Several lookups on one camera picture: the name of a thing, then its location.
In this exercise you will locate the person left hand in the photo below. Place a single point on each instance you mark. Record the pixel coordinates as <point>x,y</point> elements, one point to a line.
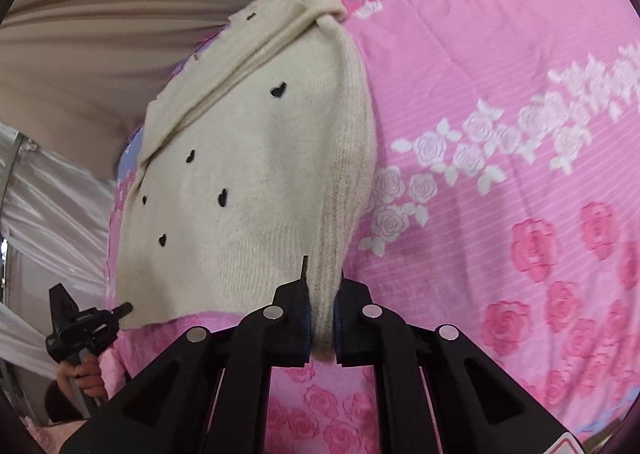
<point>87,377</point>

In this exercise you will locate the cream knit sweater black hearts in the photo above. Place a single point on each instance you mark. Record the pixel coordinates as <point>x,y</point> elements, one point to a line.
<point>255,167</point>

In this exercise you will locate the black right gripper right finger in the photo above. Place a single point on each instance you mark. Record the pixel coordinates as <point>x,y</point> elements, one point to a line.
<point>435,390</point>

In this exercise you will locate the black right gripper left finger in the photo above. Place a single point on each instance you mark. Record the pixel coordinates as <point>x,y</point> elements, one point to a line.
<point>207,392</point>

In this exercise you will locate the white satin fabric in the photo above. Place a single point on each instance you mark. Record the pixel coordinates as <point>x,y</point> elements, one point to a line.
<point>54,225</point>

